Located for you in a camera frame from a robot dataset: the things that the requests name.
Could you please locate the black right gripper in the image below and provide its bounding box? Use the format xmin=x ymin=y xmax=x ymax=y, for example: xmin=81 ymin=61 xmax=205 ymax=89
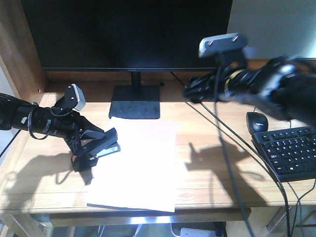
xmin=183 ymin=73 xmax=229 ymax=103

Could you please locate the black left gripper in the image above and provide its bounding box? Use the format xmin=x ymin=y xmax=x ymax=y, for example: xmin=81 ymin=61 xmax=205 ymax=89
xmin=48 ymin=107 xmax=105 ymax=185

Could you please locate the black orange stapler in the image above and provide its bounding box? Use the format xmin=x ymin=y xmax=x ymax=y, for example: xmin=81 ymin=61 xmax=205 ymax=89
xmin=81 ymin=128 xmax=119 ymax=165

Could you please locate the white paper sheet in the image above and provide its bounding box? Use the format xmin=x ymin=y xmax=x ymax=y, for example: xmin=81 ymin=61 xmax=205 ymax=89
xmin=86 ymin=117 xmax=177 ymax=212

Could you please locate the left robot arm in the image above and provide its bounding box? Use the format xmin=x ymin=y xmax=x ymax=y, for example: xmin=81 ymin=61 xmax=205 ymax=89
xmin=0 ymin=93 xmax=105 ymax=172

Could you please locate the wooden desk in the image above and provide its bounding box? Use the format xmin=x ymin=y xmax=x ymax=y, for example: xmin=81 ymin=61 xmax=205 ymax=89
xmin=0 ymin=0 xmax=316 ymax=225

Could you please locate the black computer mouse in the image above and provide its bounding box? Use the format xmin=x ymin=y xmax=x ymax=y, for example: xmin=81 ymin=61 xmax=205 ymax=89
xmin=246 ymin=112 xmax=269 ymax=135

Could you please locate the black computer monitor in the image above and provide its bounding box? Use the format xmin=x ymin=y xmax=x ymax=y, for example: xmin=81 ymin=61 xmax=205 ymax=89
xmin=22 ymin=0 xmax=233 ymax=119

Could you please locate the black keyboard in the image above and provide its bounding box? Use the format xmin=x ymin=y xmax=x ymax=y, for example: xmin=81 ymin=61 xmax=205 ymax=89
xmin=252 ymin=126 xmax=316 ymax=182

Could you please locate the white power strip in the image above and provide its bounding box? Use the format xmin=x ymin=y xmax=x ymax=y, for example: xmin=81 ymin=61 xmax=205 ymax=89
xmin=170 ymin=223 xmax=216 ymax=237

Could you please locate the black camera cable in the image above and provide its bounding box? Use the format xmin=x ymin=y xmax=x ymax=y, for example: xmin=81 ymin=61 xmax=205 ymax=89
xmin=213 ymin=66 xmax=255 ymax=237

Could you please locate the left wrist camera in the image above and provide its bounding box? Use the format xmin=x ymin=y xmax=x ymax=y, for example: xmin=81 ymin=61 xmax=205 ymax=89
xmin=54 ymin=84 xmax=86 ymax=111

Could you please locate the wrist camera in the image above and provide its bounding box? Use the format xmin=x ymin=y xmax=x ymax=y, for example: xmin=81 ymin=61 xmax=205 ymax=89
xmin=198 ymin=33 xmax=248 ymax=68
xmin=54 ymin=84 xmax=86 ymax=111

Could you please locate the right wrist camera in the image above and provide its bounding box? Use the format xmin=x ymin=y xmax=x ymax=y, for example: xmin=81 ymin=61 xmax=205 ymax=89
xmin=198 ymin=33 xmax=248 ymax=68

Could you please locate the black monitor cable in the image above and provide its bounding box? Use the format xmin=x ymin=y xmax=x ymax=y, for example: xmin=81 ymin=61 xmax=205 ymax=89
xmin=169 ymin=71 xmax=291 ymax=237

